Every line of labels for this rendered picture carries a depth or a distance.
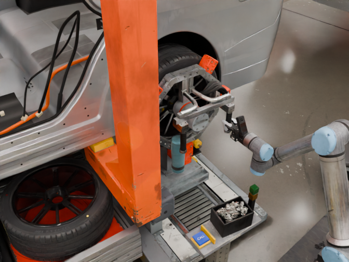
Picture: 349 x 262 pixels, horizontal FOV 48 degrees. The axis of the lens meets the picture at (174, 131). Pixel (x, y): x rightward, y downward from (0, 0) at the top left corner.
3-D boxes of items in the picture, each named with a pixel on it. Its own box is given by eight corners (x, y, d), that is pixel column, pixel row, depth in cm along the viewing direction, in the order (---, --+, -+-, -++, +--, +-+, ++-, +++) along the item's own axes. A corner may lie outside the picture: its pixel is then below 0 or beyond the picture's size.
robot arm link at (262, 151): (261, 165, 218) (264, 151, 212) (246, 152, 226) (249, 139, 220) (273, 158, 223) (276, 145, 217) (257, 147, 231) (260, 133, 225)
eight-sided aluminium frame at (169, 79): (211, 126, 276) (216, 56, 243) (217, 130, 272) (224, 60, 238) (145, 154, 252) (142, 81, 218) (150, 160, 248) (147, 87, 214)
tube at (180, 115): (185, 93, 235) (185, 78, 228) (204, 109, 222) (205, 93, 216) (160, 103, 227) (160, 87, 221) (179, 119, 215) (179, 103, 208)
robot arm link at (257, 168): (270, 172, 232) (274, 156, 224) (256, 179, 227) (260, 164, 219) (259, 163, 238) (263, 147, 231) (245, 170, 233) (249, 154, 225)
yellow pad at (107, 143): (105, 133, 252) (104, 127, 249) (115, 145, 243) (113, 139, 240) (85, 141, 246) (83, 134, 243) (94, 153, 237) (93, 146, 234)
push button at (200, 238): (201, 232, 218) (202, 230, 217) (209, 241, 214) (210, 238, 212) (191, 238, 215) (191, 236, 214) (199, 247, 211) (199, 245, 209)
